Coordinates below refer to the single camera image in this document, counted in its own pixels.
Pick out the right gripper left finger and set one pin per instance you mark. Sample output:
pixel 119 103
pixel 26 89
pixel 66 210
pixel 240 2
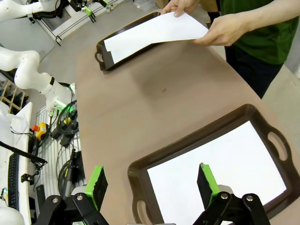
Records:
pixel 98 185

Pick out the white A4 paper sheet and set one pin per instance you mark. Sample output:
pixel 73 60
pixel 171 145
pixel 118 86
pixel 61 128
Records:
pixel 107 45
pixel 152 32
pixel 234 164

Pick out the black keyboard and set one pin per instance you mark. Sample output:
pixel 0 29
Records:
pixel 12 182

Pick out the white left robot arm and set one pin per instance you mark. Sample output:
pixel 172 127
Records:
pixel 25 68

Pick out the bystander with orange apron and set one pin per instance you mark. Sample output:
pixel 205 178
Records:
pixel 211 4

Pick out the white slotted mounting platform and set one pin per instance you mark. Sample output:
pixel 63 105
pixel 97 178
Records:
pixel 51 150

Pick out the person's left forearm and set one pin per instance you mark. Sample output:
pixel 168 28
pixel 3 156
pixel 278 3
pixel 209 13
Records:
pixel 262 20

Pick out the wooden lattice shelf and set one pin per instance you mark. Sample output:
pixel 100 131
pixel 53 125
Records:
pixel 14 93

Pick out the person in green t-shirt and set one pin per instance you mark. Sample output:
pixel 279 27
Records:
pixel 264 47

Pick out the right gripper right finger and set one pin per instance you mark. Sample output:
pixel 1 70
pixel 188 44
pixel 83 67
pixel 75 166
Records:
pixel 206 180

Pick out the white desk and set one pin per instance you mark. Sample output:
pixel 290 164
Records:
pixel 23 131

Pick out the person's right hand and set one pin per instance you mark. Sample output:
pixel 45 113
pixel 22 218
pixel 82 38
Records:
pixel 182 4

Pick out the yellow emergency stop box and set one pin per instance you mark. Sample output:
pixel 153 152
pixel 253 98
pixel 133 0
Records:
pixel 42 131

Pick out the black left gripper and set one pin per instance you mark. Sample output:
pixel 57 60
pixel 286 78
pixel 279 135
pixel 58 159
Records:
pixel 76 4

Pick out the person's left hand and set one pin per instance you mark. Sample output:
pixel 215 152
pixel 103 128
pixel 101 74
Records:
pixel 225 30

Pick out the dark brown serving tray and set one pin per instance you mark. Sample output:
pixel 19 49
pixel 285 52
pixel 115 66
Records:
pixel 107 58
pixel 187 143

